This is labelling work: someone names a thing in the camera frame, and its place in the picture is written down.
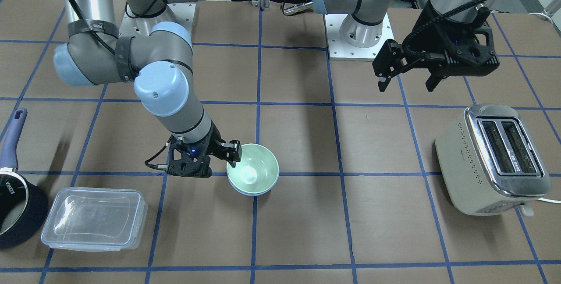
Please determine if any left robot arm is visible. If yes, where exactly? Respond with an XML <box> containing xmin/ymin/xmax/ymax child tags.
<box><xmin>312</xmin><ymin>0</ymin><xmax>500</xmax><ymax>92</ymax></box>

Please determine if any dark blue saucepan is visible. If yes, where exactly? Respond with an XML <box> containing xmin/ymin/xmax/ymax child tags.
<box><xmin>0</xmin><ymin>108</ymin><xmax>48</xmax><ymax>249</ymax></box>

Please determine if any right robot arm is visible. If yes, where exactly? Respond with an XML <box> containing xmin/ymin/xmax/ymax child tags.
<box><xmin>53</xmin><ymin>0</ymin><xmax>242</xmax><ymax>178</ymax></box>

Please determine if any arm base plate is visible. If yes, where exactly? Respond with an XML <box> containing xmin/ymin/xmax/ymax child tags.
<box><xmin>324</xmin><ymin>13</ymin><xmax>394</xmax><ymax>61</ymax></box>
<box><xmin>115</xmin><ymin>3</ymin><xmax>196</xmax><ymax>49</ymax></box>

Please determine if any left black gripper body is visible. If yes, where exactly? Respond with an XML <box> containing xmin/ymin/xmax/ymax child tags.
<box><xmin>401</xmin><ymin>6</ymin><xmax>500</xmax><ymax>78</ymax></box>

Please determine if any clear plastic container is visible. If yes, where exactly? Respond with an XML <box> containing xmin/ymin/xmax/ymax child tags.
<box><xmin>41</xmin><ymin>187</ymin><xmax>149</xmax><ymax>252</ymax></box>

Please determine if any green bowl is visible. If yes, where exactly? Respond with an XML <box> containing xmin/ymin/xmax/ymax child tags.
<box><xmin>226</xmin><ymin>143</ymin><xmax>279</xmax><ymax>176</ymax></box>

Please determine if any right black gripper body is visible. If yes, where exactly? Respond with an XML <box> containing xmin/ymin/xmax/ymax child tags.
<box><xmin>166</xmin><ymin>122</ymin><xmax>228</xmax><ymax>178</ymax></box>

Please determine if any blue bowl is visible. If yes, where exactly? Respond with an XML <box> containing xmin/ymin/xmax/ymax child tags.
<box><xmin>227</xmin><ymin>173</ymin><xmax>279</xmax><ymax>196</ymax></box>

